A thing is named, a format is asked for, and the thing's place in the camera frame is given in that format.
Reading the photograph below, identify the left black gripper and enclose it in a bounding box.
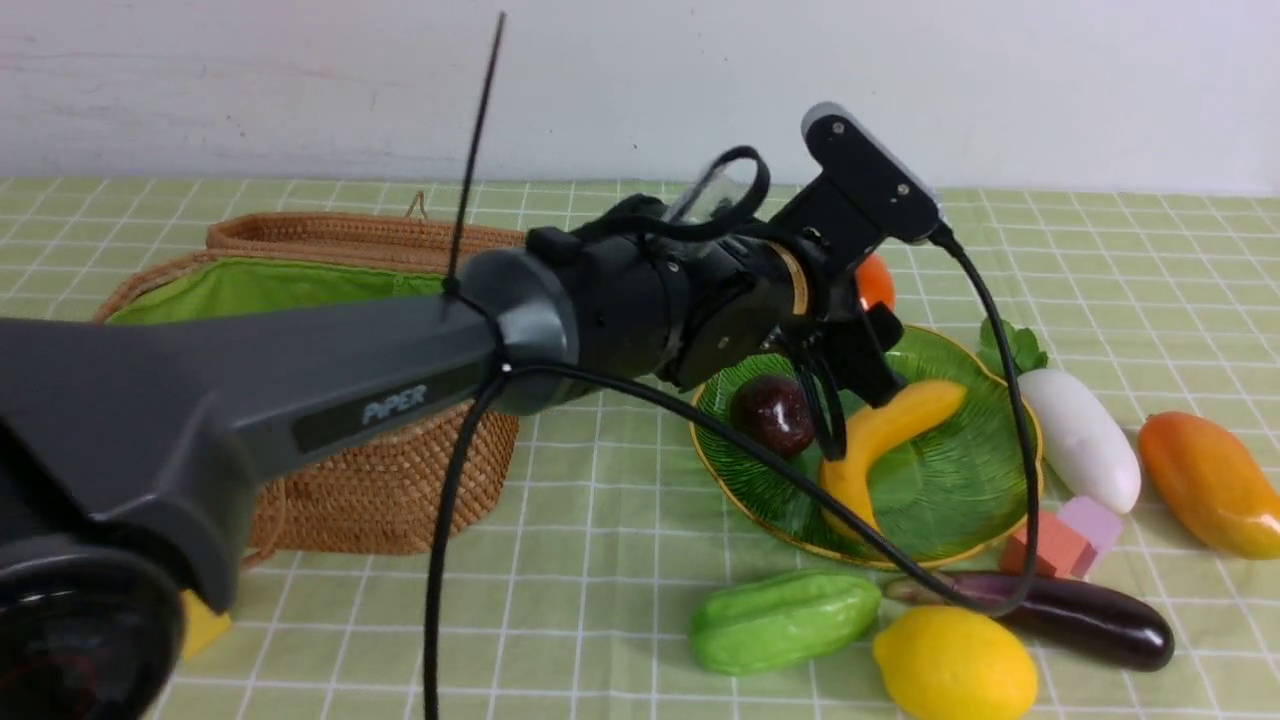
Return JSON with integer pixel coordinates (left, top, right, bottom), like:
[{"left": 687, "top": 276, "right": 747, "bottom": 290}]
[{"left": 771, "top": 225, "right": 906, "bottom": 407}]

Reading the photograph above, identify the orange persimmon with green calyx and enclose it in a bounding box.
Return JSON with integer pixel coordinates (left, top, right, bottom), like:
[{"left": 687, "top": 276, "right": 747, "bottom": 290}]
[{"left": 855, "top": 252, "right": 897, "bottom": 311}]

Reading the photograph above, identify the dark purple mangosteen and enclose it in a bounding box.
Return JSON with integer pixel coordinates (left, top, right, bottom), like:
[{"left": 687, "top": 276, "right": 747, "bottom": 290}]
[{"left": 728, "top": 374, "right": 815, "bottom": 459}]

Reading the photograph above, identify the yellow banana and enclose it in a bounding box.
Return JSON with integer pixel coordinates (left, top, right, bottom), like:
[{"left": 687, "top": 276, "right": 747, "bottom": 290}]
[{"left": 819, "top": 379, "right": 968, "bottom": 530}]

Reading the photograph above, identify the yellow lemon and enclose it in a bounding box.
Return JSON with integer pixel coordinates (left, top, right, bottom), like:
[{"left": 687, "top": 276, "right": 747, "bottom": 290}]
[{"left": 872, "top": 605, "right": 1039, "bottom": 719}]

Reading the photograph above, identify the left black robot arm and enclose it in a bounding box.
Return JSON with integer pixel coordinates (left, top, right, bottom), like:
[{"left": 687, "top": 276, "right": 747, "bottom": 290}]
[{"left": 3, "top": 190, "right": 906, "bottom": 719}]

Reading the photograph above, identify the white radish with leaves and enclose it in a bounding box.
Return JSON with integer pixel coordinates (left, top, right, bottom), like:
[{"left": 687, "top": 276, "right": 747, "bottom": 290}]
[{"left": 1001, "top": 322, "right": 1142, "bottom": 515}]

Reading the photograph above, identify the red-orange foam cube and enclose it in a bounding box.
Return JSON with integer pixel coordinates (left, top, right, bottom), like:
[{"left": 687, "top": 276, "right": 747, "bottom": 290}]
[{"left": 998, "top": 511, "right": 1098, "bottom": 578}]

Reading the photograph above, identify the pink foam cube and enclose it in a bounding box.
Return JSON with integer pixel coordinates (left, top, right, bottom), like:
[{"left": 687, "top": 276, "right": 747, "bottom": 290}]
[{"left": 1057, "top": 496, "right": 1124, "bottom": 579}]

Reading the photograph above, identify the green checkered tablecloth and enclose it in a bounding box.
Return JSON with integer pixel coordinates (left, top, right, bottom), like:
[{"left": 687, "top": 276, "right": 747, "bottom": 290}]
[{"left": 1, "top": 177, "right": 1277, "bottom": 719}]

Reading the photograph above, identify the purple eggplant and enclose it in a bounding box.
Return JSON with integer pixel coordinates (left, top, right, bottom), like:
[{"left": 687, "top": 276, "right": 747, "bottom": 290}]
[{"left": 882, "top": 571, "right": 1176, "bottom": 673}]

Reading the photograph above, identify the orange yellow mango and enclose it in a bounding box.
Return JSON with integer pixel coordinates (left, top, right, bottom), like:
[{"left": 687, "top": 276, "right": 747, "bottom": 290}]
[{"left": 1137, "top": 411, "right": 1279, "bottom": 561}]

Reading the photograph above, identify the woven rattan basket lid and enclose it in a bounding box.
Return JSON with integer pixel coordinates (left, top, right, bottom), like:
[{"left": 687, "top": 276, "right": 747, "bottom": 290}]
[{"left": 207, "top": 192, "right": 531, "bottom": 275}]

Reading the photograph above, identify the green fabric basket liner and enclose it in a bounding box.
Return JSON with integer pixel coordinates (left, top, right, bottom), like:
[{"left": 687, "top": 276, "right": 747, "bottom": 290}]
[{"left": 95, "top": 252, "right": 443, "bottom": 325}]

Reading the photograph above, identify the yellow foam block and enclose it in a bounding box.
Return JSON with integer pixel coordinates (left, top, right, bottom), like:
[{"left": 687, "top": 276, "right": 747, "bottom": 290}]
[{"left": 180, "top": 589, "right": 233, "bottom": 662}]

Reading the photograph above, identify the left black camera cable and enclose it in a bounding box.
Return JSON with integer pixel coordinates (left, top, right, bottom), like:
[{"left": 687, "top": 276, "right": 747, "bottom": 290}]
[{"left": 424, "top": 10, "right": 1041, "bottom": 720}]

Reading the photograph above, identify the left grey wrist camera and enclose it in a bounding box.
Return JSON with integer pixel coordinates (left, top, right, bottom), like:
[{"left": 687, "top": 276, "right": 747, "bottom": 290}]
[{"left": 769, "top": 101, "right": 942, "bottom": 269}]

